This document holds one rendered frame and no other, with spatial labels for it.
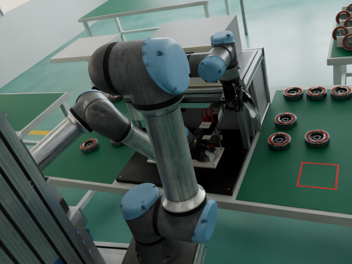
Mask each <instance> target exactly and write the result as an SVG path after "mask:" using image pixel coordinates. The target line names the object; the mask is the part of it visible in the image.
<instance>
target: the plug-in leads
mask: <svg viewBox="0 0 352 264"><path fill-rule="evenodd" d="M204 109H205V112H206V113H205V115H206V120H207V122H209V120H210V119H209V117H208V114H207V110H208V109H211V110H210V116H211V120H212V122H213V124H214V118H218V114H216V112H215V111H214V110H213V109H212V108H208V109H207V110H206V108H204ZM204 109H203V110H204ZM203 110H202V112H203ZM212 111H213V115H212ZM202 118H203V121H204V122H205V118H204V116H203V115H202Z"/></svg>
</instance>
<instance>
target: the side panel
mask: <svg viewBox="0 0 352 264"><path fill-rule="evenodd" d="M251 87H252V93H253V97H254V103H255V106H256V109H257V111H258V114H259V121H257V124H258V130H256V132H261V130H262V127H263V124H264V122H265V119H266V117H267V113H268V111H269V108H270V105H271V101H270V93H269V84H268V76H267V68H266V60H265V56H264V57H263V59H262V61H261V63H260V65H259V67H258V69H257V71H256V74H255V76H254V78H253V80H252V82H251Z"/></svg>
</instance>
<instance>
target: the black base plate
mask: <svg viewBox="0 0 352 264"><path fill-rule="evenodd" d="M187 129H188V130H189V131H190V132H191V133H192V134H193V133H194V132H195V130H196V128H187ZM217 130H221V131H222V135H223V140H222V141H221V144H222V147H223V148H224V151H223V154H222V156H221V158H220V160H219V162H218V164H217V166H216V168H204V167H194V171H195V176H196V180H197V183H198V184H199V185H201V186H202V187H203V188H204V190H205V193H213V194H221V195H230V196H233V193H234V190H235V188H236V185H237V182H238V180H239V177H240V175H241V172H242V170H243V167H244V164H245V162H246V159H247V157H248V154H249V151H250V149H251V146H252V143H253V141H254V138H255V136H256V130H255V136H254V137H252V136H251V137H249V139H250V145H251V146H250V149H247V148H246V149H244V147H243V142H242V138H241V133H240V129H217ZM200 143H203V144H211V145H213V146H214V147H221V146H220V144H218V143H207V140H206V139H202V140H201V141H200ZM148 159H149V158H147V157H146V156H144V155H142V154H141V153H139V152H137V151H136V152H135V153H134V155H133V156H132V157H131V159H130V160H129V161H128V163H127V164H126V165H125V167H124V168H123V170H122V171H121V172H120V174H119V175H118V176H117V178H116V181H117V182H122V183H131V184H143V183H152V184H154V185H155V186H157V187H163V186H162V182H161V179H160V175H159V171H158V168H157V164H156V163H148V162H147V160H148Z"/></svg>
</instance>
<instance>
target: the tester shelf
mask: <svg viewBox="0 0 352 264"><path fill-rule="evenodd" d="M264 55H265V51H264V47H258V48H245V49H242V52H241V53H240V55H239V57H238V66H241V69H239V71H240V79H241V80H244V85H245V86H243V87H242V89H243V90H244V91H245V92H247V90H248V88H249V86H250V84H251V82H252V80H253V78H254V76H255V74H256V71H257V69H258V67H259V65H260V63H261V61H262V59H263V57H264ZM222 93H223V87H222V86H192V87H188V88H187V90H186V91H185V92H184V97H222ZM122 96H123V98H130V96H129V95H122Z"/></svg>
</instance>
